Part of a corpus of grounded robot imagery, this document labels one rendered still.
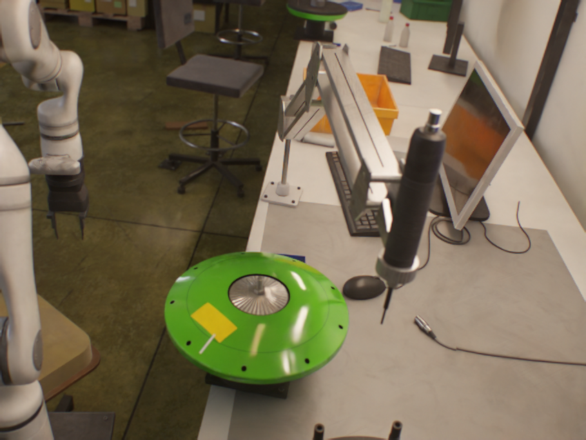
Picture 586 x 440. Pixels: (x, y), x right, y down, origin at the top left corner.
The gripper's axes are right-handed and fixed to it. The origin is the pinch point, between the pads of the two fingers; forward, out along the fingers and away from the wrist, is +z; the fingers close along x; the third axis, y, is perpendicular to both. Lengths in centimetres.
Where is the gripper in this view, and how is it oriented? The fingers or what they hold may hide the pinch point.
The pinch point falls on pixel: (70, 239)
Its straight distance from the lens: 123.6
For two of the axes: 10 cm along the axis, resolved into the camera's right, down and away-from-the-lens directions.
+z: -0.9, 8.3, 5.6
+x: -9.9, -0.2, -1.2
